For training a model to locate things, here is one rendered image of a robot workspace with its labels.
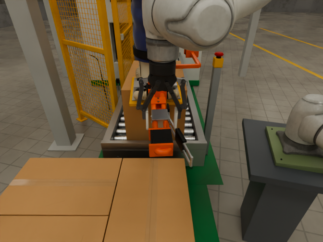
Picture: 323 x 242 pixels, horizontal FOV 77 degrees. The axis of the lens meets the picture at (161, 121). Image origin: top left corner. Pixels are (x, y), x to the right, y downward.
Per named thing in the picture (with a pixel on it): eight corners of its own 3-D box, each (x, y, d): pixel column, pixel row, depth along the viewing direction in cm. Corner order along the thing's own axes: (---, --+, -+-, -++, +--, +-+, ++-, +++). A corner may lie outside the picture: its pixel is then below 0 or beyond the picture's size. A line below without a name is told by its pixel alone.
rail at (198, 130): (177, 64, 341) (177, 52, 331) (180, 64, 341) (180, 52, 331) (196, 162, 147) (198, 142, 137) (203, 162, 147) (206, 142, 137)
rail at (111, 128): (137, 64, 341) (137, 52, 331) (141, 64, 341) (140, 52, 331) (105, 162, 147) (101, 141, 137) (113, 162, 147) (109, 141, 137)
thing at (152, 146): (149, 139, 70) (148, 127, 68) (170, 138, 71) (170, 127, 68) (149, 157, 64) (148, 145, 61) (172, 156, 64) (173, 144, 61)
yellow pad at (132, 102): (132, 79, 135) (131, 72, 132) (147, 78, 135) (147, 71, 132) (129, 106, 107) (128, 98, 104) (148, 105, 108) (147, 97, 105)
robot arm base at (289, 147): (309, 130, 114) (312, 122, 111) (326, 158, 96) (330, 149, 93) (273, 127, 118) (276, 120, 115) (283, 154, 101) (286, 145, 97)
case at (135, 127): (136, 102, 195) (133, 60, 173) (178, 102, 194) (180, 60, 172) (127, 141, 144) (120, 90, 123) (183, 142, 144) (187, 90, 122)
